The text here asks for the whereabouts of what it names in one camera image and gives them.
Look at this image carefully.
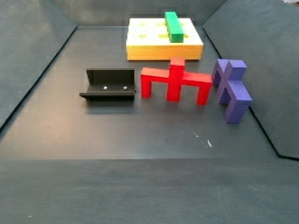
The black angle bracket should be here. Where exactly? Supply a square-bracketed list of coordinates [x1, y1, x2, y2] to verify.
[79, 68, 136, 100]

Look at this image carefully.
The yellow slotted board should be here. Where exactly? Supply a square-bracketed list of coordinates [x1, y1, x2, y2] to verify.
[126, 18, 203, 60]

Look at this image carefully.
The purple cross-shaped block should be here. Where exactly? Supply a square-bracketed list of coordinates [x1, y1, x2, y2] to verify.
[213, 59, 253, 123]

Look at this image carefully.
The green long block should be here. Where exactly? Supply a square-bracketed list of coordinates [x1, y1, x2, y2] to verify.
[165, 11, 185, 43]

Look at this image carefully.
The red cross-shaped block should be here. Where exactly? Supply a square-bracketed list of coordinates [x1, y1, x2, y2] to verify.
[140, 59, 213, 105]

